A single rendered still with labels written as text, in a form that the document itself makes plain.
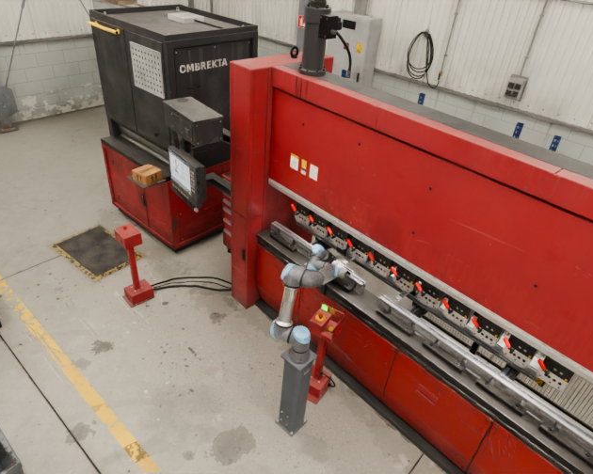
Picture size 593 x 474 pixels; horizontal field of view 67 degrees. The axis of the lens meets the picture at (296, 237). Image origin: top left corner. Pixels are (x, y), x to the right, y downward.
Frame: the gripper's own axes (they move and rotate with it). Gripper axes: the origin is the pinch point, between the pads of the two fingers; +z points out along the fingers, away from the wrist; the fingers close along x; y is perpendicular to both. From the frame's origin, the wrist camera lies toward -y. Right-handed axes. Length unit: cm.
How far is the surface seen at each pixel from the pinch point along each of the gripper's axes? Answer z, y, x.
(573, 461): 7, -11, -187
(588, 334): -42, 42, -161
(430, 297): -15, 19, -79
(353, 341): 33, -36, -37
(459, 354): 7, 2, -109
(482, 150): -95, 86, -80
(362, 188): -52, 51, -11
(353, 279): 6.9, 2.1, -17.4
